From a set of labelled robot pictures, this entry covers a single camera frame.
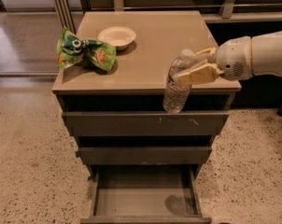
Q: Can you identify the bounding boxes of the metal window frame rail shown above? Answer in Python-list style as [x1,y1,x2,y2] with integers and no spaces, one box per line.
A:
[47,0,282,25]

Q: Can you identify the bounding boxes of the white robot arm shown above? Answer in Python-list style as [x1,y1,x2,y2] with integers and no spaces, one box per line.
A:
[174,31,282,86]

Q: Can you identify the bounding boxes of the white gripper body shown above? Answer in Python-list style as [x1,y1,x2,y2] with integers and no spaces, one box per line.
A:
[216,36,253,80]

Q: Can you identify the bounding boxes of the open bottom grey drawer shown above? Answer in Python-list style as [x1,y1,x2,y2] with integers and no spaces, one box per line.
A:
[80,165,211,224]

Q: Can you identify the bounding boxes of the green chip bag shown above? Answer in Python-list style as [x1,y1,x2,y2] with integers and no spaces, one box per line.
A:
[56,27,117,71]

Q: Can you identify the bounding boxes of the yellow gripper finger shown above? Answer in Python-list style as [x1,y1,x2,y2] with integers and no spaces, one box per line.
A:
[176,63,223,86]
[197,47,217,56]

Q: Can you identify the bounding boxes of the clear plastic water bottle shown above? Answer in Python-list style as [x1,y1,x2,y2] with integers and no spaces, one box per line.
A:
[162,49,199,114]

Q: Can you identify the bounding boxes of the top grey drawer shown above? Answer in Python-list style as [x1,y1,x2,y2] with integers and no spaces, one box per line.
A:
[62,111,229,136]

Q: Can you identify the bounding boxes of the white paper bowl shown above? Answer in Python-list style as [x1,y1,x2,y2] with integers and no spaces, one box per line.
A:
[98,26,136,50]

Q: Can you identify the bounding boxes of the middle grey drawer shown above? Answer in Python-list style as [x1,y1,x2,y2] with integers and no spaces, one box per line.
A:
[76,147,212,165]

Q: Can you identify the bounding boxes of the grey drawer cabinet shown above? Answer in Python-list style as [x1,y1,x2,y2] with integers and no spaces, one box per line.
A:
[50,10,242,224]

